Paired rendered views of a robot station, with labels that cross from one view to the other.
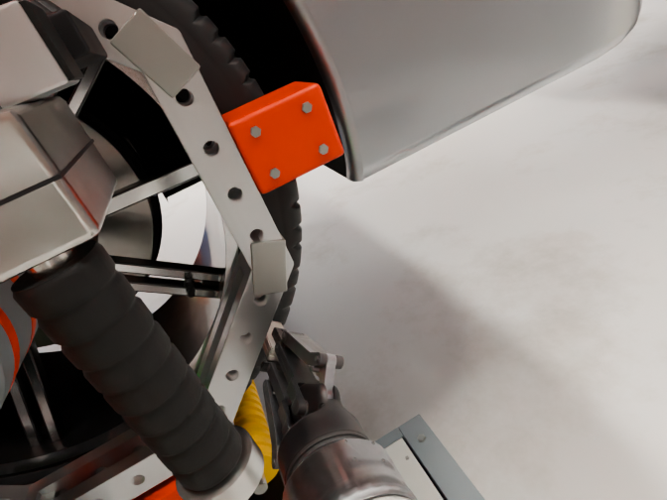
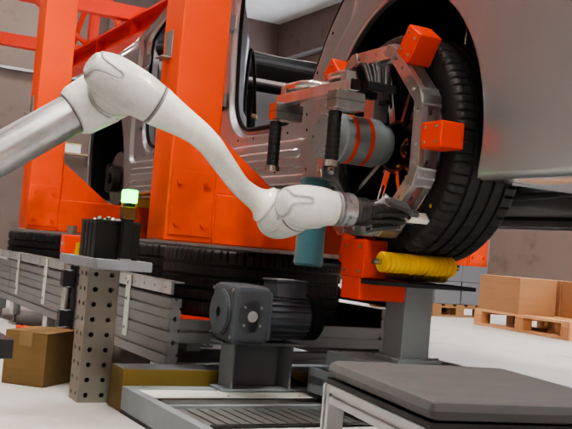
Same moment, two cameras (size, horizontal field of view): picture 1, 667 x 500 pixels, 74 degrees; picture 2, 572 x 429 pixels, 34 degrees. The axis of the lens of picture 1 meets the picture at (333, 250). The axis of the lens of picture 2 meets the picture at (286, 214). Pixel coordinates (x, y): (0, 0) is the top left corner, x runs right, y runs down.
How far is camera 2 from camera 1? 2.32 m
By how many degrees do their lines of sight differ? 76
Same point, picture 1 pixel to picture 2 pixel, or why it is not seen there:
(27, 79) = (347, 87)
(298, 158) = (430, 140)
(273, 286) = (408, 181)
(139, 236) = not seen: hidden behind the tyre
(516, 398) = not seen: outside the picture
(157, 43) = (418, 94)
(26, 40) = (349, 82)
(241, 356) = not seen: hidden behind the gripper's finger
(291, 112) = (433, 125)
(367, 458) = (351, 197)
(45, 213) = (334, 101)
